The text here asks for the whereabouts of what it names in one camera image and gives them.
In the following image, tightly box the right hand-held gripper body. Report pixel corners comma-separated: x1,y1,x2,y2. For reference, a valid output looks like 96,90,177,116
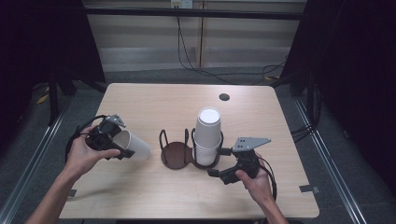
232,136,272,180

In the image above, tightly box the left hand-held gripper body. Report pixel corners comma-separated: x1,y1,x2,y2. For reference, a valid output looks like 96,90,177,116
85,114,127,152

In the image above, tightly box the white disposable paper cup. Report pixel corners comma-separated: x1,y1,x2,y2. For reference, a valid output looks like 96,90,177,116
112,129,151,161

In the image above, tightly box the stack of white cups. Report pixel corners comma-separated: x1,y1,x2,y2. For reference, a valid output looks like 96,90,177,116
191,106,224,167

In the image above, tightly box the black wire double cup holder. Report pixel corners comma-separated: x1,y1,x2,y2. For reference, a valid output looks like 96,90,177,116
158,127,225,171

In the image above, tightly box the person's right hand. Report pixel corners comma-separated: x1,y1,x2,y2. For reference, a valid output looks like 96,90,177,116
234,153,276,206

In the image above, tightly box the person's left hand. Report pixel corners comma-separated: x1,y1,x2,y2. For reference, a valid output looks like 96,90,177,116
64,125,121,182

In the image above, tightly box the black metal stand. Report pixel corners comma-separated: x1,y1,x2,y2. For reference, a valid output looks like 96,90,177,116
46,69,61,126

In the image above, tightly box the yellow floor tape piece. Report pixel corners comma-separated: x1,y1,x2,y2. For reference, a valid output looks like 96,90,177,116
35,92,50,105

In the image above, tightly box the black curtain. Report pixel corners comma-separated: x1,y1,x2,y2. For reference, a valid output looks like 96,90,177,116
0,0,106,150
279,0,396,189

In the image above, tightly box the black horizontal bar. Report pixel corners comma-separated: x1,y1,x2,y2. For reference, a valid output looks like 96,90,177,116
83,7,304,21

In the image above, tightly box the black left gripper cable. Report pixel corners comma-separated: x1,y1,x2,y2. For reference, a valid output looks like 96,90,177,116
64,114,107,163

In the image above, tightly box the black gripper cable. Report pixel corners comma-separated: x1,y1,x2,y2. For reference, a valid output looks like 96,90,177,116
256,156,278,202
64,114,107,163

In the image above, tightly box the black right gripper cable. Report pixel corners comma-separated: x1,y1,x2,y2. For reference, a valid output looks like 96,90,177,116
256,156,278,202

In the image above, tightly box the bundle of black floor cables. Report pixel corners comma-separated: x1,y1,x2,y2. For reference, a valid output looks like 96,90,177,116
290,123,316,145

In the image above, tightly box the metal floor rail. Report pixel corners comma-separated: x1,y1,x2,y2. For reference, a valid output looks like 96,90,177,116
293,97,369,224
0,101,73,224

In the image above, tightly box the black looped floor cable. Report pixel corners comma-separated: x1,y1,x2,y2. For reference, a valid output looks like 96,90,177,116
250,55,289,86

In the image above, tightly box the long black cable from outlet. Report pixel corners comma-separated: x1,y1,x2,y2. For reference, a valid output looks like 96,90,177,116
176,8,237,86

